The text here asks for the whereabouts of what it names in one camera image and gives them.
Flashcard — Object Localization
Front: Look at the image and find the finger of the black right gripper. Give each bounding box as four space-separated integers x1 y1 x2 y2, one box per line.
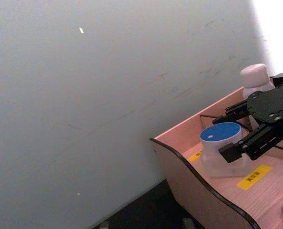
212 99 252 125
218 122 283 164

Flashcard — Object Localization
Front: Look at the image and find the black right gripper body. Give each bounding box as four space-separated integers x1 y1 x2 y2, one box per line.
247 71 283 141

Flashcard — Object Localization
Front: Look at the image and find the clear bottle with blue cap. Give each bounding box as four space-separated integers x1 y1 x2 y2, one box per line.
199 122 253 178

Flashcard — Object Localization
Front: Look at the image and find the white bottle with pale cap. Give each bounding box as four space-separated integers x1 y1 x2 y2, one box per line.
240 63 276 131

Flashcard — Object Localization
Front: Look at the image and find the large yellow label sticker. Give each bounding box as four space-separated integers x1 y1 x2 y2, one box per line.
236 164 273 191

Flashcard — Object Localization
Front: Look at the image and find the small yellow label sticker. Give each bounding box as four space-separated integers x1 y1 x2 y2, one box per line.
188 150 204 163

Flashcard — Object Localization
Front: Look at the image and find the light wooden organizer tray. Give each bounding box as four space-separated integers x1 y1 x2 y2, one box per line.
149 86 283 229

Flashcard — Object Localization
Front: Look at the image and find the grey steel bar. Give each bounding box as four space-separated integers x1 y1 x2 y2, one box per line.
182 218 195 229

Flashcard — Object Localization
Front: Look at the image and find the black table cloth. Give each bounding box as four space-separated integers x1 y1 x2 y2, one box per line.
91 178 205 229

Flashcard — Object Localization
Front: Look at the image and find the pale grey wall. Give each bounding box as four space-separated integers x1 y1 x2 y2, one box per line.
0 0 283 229

